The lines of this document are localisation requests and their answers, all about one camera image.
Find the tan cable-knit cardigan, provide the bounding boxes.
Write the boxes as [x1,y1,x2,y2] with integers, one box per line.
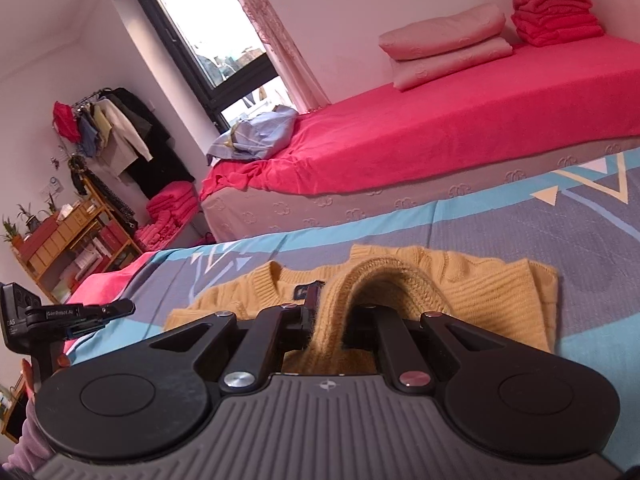
[164,245,559,375]

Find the hanging clothes rack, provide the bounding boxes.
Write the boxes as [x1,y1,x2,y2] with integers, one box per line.
[52,87,194,198]

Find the person left hand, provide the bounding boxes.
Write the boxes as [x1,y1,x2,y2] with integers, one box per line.
[19,352,73,401]

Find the wooden shelf unit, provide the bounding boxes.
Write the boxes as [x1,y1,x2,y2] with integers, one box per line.
[11,179,142,304]

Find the potted plants on shelf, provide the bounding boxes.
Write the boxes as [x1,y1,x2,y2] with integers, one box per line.
[1,192,58,252]

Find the red towels pile on floor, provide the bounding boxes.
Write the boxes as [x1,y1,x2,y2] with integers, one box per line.
[134,181,200,252]

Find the blue grey crumpled cloth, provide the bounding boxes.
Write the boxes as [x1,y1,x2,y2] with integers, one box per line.
[206,105,299,167]

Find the blue grey patterned bedsheet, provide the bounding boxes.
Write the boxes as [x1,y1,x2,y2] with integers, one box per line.
[70,150,639,468]

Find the pink curtain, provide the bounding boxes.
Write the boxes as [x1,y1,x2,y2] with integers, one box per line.
[238,0,331,112]

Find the lower pink folded blanket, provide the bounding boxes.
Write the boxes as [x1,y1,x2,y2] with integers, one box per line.
[393,37,513,92]

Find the pink folded blanket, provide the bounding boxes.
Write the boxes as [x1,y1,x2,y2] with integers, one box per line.
[393,37,513,92]
[378,3,506,61]

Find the red sheeted mattress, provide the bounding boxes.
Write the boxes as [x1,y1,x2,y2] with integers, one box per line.
[201,36,639,242]

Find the upper pink folded blanket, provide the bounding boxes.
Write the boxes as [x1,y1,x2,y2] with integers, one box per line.
[378,3,506,61]

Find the black framed window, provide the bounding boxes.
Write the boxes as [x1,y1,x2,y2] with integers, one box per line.
[138,0,293,132]

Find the red folded blanket stack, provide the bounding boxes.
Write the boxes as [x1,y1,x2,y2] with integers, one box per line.
[511,0,604,48]

